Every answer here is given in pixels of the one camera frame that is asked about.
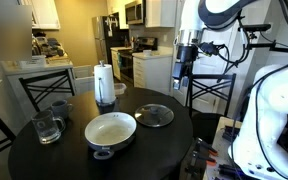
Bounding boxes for microwave oven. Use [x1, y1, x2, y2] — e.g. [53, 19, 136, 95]
[125, 0, 146, 25]

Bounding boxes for black chair right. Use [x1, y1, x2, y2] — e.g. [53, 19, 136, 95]
[186, 74, 236, 144]

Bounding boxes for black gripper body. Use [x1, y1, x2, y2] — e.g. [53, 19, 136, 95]
[172, 46, 198, 83]

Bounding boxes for clear glass mug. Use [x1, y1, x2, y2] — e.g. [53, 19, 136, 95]
[31, 110, 66, 144]

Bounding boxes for round glass lid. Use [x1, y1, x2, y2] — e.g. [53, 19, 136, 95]
[135, 104, 174, 127]

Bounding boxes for appliances on counter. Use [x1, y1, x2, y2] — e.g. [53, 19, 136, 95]
[32, 32, 65, 57]

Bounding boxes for grey pan white interior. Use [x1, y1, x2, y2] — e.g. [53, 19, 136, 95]
[84, 112, 137, 160]

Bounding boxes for orange handled black clamp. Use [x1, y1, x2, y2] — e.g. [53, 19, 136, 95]
[185, 138, 218, 180]

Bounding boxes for white kitchen base cabinet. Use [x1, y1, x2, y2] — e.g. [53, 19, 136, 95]
[133, 53, 172, 95]

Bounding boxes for white paper towel roll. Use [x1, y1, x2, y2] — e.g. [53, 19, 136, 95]
[94, 61, 116, 106]

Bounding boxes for stainless steel refrigerator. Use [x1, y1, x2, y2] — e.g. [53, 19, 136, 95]
[92, 14, 129, 64]

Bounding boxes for black chair back left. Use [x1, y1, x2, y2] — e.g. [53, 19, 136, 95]
[19, 69, 75, 112]

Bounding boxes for clear plastic container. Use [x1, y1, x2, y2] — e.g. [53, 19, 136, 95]
[114, 83, 127, 95]

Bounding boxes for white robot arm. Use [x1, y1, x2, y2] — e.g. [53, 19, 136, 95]
[173, 0, 288, 180]

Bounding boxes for grey ceramic mug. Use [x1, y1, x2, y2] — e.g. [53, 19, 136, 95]
[51, 100, 73, 119]

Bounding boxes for white side counter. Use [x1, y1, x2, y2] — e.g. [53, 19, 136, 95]
[2, 61, 76, 120]

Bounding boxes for round black table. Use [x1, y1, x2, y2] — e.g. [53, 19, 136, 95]
[8, 88, 192, 180]

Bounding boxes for black kitchen stove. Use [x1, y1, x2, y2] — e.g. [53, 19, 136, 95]
[118, 36, 159, 84]

